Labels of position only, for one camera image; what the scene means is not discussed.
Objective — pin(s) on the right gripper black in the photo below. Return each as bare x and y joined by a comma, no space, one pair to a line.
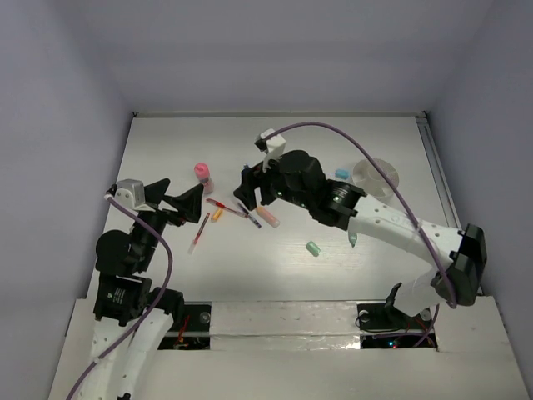
252,177

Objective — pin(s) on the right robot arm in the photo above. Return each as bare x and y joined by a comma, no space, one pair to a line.
457,256

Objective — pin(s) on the red gel pen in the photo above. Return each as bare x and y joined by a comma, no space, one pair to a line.
225,207

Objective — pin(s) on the blue marker cap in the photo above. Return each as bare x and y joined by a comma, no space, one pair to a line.
342,173

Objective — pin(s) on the dark red refill pen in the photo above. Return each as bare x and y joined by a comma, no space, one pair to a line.
195,240

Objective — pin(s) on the orange marker cap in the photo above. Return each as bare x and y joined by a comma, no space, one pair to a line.
216,215

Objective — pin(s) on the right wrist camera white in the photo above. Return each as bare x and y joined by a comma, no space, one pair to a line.
273,147

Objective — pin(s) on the green highlighter marker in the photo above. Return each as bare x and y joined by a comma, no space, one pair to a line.
352,237

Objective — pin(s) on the green marker cap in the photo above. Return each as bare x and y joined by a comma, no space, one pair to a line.
313,249

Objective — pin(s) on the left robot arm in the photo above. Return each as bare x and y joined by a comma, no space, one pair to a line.
134,307

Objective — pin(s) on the white round container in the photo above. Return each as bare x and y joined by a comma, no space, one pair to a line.
365,176

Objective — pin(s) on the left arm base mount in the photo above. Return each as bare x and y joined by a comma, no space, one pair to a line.
192,332

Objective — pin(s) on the blue gel pen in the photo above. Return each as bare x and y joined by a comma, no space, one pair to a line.
249,216

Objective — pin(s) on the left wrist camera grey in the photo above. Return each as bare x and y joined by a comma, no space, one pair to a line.
130,194

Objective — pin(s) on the orange highlighter marker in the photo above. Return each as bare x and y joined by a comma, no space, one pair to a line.
267,216

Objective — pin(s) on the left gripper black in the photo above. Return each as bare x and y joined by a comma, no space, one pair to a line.
160,210

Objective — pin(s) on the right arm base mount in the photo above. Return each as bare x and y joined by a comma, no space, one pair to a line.
383,327

